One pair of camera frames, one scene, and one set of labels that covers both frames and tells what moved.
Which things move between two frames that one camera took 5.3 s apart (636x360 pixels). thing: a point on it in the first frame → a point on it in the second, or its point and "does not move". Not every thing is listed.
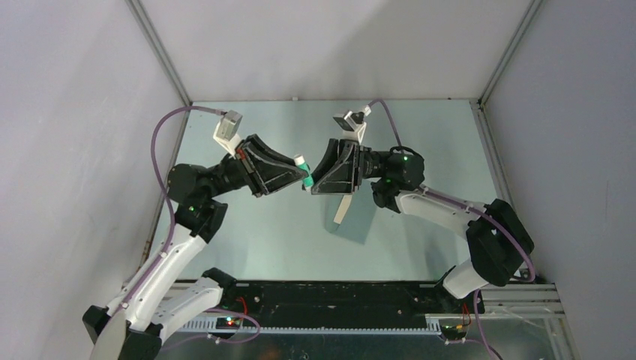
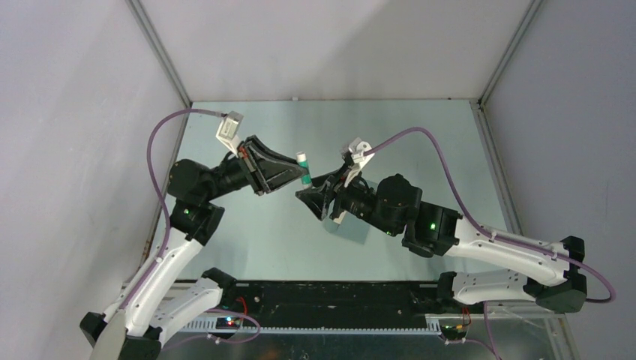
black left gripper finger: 268,169 does not move
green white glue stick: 307,182 does not move
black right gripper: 343,177 → 319,199
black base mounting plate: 281,299 does not move
